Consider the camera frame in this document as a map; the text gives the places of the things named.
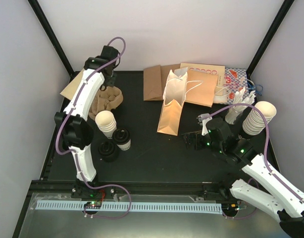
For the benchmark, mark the blue checkered paper bag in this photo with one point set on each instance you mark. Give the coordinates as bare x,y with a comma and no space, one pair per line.
235,80

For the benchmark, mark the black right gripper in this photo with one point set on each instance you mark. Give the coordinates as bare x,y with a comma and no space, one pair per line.
188,143

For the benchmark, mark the stack of white paper cups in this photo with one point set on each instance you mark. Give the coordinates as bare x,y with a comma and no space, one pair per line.
106,123

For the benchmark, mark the beige bag with red circles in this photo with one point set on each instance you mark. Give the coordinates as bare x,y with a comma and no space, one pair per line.
206,68

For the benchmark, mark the single white paper cup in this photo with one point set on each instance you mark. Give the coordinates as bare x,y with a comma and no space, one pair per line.
123,145

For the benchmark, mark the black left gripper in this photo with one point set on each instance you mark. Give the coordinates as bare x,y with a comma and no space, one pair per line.
110,84

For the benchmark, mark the black frame post left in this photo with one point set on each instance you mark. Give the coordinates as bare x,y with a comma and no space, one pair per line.
37,9

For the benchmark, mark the light blue cable duct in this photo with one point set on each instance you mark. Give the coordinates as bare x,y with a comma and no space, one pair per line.
208,208

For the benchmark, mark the tan paper bag with handles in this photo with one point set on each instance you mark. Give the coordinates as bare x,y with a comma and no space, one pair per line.
69,91

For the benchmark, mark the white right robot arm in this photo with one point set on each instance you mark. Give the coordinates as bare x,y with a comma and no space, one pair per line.
280,199

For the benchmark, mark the black frame post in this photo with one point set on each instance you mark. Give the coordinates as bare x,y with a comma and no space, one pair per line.
281,14
37,9

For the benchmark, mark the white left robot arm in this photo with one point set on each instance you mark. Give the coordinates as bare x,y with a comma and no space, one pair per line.
74,133

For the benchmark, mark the white paper bag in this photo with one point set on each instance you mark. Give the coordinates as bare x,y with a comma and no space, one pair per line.
180,71

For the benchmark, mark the orange paper bag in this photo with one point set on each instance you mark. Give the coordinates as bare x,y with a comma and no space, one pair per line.
174,96
201,88

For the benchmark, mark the black frame post right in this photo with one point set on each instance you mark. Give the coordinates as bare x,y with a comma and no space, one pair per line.
281,14

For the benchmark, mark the stack of pulp cup carriers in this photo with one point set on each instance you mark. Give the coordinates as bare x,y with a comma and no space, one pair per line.
106,100

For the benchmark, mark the brown kraft paper bag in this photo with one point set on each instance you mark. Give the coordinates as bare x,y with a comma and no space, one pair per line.
155,79

